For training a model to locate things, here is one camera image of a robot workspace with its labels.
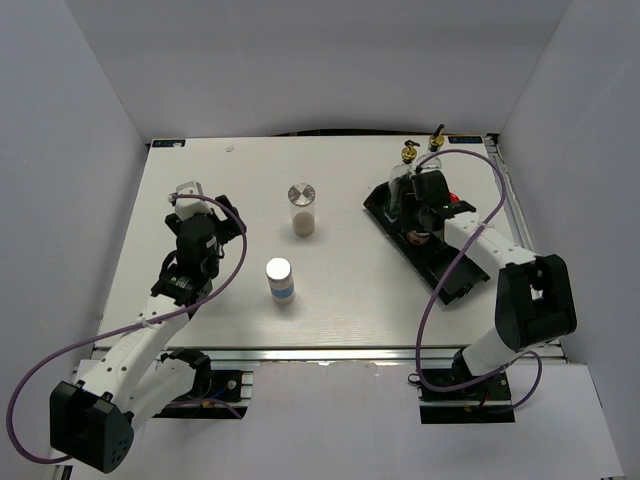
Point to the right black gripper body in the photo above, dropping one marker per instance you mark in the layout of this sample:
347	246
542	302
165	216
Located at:
415	219

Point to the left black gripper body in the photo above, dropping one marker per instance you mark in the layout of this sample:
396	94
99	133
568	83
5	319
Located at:
229	228

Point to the small white-lid sauce jar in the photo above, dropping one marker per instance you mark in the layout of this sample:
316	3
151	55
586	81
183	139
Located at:
417	238

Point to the clear silver-lid spice jar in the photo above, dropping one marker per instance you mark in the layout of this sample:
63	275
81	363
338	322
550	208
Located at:
302	197

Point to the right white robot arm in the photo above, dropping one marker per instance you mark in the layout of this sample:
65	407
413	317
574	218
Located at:
534	302

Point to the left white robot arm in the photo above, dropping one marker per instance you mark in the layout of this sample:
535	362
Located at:
94	419

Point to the black plastic organizer tray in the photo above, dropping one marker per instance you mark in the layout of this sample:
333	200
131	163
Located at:
431	258

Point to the blue-label silver-lid shaker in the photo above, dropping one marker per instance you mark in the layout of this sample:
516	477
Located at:
280	280

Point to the blue table logo sticker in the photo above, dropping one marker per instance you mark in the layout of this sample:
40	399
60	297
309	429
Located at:
168	143

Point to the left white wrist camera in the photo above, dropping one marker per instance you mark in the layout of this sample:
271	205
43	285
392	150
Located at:
187	200

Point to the aluminium table frame rail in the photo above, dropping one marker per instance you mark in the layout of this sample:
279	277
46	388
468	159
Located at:
356	296

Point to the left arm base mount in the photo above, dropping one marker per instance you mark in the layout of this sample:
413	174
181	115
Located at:
217	392

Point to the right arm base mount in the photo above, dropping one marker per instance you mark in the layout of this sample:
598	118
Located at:
489	402

